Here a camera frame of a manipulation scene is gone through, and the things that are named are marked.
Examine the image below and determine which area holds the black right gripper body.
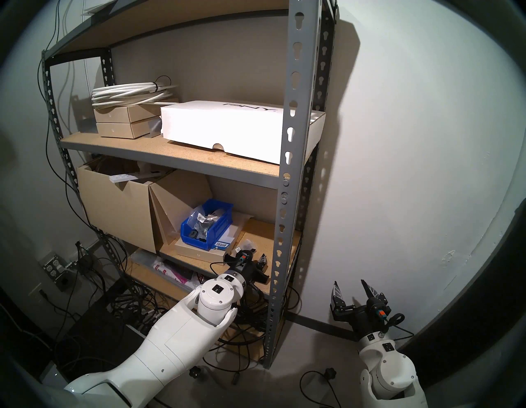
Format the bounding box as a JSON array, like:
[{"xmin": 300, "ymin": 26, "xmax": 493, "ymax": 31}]
[{"xmin": 332, "ymin": 299, "xmax": 390, "ymax": 340}]

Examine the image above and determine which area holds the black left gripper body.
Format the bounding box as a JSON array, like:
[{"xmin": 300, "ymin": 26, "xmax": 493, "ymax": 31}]
[{"xmin": 232, "ymin": 250, "xmax": 270, "ymax": 285}]

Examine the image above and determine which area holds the black equipment case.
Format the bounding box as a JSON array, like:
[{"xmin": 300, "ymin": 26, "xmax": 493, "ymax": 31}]
[{"xmin": 55, "ymin": 302, "xmax": 153, "ymax": 373}]

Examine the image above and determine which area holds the grey steel rack shelf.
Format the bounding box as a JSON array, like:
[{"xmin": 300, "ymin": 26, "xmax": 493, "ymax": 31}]
[{"xmin": 41, "ymin": 0, "xmax": 339, "ymax": 369}]

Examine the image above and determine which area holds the blue plastic bin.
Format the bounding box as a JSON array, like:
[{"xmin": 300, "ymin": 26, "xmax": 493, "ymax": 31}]
[{"xmin": 181, "ymin": 199, "xmax": 234, "ymax": 250}]

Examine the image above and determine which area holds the flat tan cardboard box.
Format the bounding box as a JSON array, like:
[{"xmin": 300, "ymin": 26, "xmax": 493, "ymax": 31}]
[{"xmin": 175, "ymin": 239, "xmax": 231, "ymax": 264}]

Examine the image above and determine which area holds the pink and white package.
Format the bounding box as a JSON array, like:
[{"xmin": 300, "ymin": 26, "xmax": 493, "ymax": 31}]
[{"xmin": 153, "ymin": 262, "xmax": 202, "ymax": 288}]

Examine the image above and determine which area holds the leaning cardboard flap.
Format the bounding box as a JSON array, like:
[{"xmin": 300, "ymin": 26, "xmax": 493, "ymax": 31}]
[{"xmin": 149, "ymin": 169, "xmax": 213, "ymax": 257}]

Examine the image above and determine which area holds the clear plastic container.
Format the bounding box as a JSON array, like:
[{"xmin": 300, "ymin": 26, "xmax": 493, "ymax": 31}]
[{"xmin": 131, "ymin": 249, "xmax": 165, "ymax": 270}]

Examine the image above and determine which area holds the large open cardboard box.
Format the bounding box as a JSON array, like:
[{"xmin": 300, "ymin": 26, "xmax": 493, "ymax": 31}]
[{"xmin": 76, "ymin": 155, "xmax": 177, "ymax": 254}]

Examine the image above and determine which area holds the large white PNY box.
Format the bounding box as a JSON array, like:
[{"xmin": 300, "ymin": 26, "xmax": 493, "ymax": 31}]
[{"xmin": 160, "ymin": 100, "xmax": 326, "ymax": 165}]

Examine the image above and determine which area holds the small tan cardboard box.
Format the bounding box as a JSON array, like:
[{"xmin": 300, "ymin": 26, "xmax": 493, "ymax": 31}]
[
  {"xmin": 97, "ymin": 116, "xmax": 161, "ymax": 139},
  {"xmin": 94, "ymin": 104, "xmax": 163, "ymax": 124}
]

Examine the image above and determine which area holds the white device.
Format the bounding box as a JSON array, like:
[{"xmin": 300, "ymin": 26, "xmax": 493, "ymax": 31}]
[{"xmin": 39, "ymin": 362, "xmax": 83, "ymax": 395}]

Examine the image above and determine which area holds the black coiled cable bundle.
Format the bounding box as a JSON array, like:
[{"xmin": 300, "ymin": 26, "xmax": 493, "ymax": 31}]
[{"xmin": 214, "ymin": 284, "xmax": 302, "ymax": 385}]

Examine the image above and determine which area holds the black plug with cable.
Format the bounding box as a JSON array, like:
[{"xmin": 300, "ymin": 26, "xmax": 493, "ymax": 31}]
[{"xmin": 299, "ymin": 367, "xmax": 341, "ymax": 408}]

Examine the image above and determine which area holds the black cable tangle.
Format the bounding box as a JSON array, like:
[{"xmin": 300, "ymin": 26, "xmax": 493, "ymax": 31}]
[{"xmin": 74, "ymin": 232, "xmax": 185, "ymax": 329}]

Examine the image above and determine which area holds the grey wall outlet box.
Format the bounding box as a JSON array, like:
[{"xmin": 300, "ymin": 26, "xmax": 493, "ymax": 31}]
[{"xmin": 39, "ymin": 252, "xmax": 76, "ymax": 293}]

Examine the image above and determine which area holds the coiled white cable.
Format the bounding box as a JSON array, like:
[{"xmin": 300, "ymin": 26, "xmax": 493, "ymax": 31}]
[{"xmin": 91, "ymin": 76, "xmax": 179, "ymax": 109}]

